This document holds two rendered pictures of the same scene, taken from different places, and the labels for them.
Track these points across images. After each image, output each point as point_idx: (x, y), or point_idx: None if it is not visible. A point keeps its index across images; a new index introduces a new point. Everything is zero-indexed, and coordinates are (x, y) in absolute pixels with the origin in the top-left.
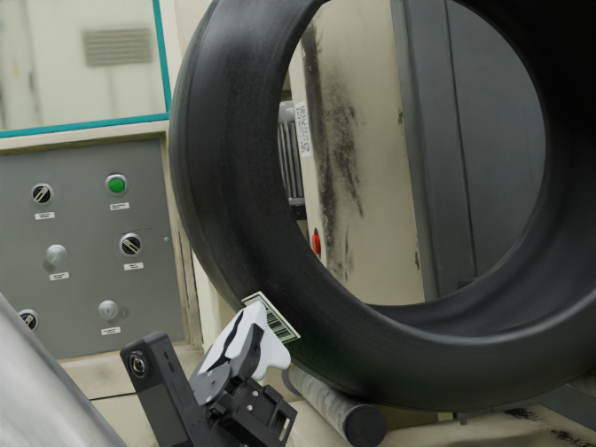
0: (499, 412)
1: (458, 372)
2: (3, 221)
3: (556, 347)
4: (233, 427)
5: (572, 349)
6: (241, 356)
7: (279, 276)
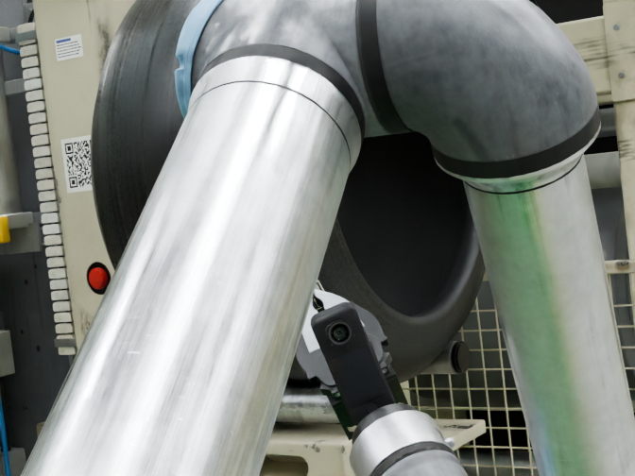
0: None
1: (412, 347)
2: None
3: (451, 324)
4: (388, 385)
5: (455, 327)
6: (371, 325)
7: (326, 266)
